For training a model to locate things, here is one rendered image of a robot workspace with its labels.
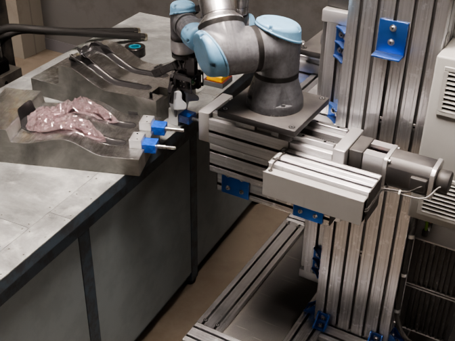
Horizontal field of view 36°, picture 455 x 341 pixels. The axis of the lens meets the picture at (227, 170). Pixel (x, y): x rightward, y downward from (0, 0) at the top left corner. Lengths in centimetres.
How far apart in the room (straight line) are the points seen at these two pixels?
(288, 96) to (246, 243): 135
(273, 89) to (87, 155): 57
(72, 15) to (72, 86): 243
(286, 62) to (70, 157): 68
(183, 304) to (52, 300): 86
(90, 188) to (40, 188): 13
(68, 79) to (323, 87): 87
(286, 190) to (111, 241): 65
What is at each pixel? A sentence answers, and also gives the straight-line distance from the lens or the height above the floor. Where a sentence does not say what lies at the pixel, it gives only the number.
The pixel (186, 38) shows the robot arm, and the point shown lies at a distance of 199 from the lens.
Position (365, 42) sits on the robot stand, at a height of 121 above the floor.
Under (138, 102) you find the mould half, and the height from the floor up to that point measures 87.
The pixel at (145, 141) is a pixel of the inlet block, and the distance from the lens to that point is 204.
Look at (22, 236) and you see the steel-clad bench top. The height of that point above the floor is 80.
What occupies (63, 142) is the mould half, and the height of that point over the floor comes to 89.
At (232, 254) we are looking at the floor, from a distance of 300.
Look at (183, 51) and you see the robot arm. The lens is 213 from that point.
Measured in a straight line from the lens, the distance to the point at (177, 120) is 225.
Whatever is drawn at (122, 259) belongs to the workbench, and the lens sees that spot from 227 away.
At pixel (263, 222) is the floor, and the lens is 318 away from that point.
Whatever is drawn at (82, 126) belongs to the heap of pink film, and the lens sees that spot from 207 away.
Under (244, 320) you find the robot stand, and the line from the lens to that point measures 240.
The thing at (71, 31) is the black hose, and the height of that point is 89.
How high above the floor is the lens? 187
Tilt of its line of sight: 32 degrees down
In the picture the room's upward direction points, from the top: 1 degrees clockwise
